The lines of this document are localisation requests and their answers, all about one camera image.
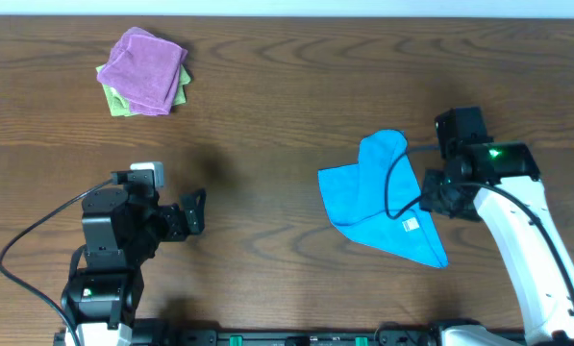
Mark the blue microfiber cloth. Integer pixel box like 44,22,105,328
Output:
317,130,449,268

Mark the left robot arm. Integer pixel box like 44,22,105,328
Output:
62,185,206,346

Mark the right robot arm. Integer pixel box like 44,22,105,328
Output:
420,139,574,345

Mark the purple folded cloth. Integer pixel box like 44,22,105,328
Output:
97,27,187,112

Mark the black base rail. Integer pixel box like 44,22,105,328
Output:
132,319,441,346

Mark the black left camera cable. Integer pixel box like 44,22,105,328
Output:
0,177,115,346

